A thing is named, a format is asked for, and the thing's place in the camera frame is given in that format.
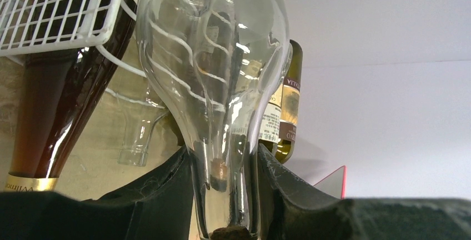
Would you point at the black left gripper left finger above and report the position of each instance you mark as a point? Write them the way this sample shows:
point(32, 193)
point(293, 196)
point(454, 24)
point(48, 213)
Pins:
point(157, 205)

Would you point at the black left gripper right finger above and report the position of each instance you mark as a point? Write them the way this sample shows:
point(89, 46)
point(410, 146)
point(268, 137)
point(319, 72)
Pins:
point(291, 208)

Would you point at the green bottle brown label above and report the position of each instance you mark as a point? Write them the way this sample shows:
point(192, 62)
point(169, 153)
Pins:
point(290, 105)

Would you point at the green bottle cream label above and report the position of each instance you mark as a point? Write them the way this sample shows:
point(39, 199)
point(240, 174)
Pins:
point(269, 127)

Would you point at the dark red gold-capped bottle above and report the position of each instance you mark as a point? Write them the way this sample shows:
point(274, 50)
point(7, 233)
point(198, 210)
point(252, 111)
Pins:
point(60, 91)

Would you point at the clear bottle with black cap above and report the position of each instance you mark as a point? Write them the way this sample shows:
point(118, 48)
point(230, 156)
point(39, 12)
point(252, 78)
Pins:
point(215, 64)

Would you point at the small clear empty bottle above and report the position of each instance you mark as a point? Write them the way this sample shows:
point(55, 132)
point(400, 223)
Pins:
point(142, 110)

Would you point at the white wire wine rack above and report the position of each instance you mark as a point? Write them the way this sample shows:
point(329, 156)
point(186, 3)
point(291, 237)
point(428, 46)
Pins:
point(55, 10)

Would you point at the pink-framed whiteboard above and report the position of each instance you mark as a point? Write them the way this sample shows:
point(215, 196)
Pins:
point(334, 183)

